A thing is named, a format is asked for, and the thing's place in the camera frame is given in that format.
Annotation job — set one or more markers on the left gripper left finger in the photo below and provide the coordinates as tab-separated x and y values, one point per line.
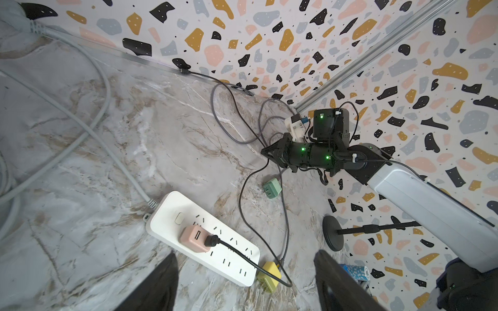
158	290

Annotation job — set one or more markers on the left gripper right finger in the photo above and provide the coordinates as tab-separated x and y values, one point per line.
337	290

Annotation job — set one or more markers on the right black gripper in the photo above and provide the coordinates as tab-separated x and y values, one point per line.
296	155

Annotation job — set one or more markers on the pink USB charger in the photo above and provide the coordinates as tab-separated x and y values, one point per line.
194	238

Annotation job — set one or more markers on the white power strip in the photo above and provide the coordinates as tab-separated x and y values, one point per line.
228	248

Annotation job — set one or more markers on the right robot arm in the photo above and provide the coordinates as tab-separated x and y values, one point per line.
469	282

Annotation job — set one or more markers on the blue cube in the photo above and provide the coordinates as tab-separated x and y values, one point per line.
359	273

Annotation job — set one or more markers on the green USB charger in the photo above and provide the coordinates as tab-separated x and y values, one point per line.
272	188

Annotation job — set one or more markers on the yellow USB charger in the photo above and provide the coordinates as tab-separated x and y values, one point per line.
268	283

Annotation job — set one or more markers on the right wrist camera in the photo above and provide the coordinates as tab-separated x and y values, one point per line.
298	126

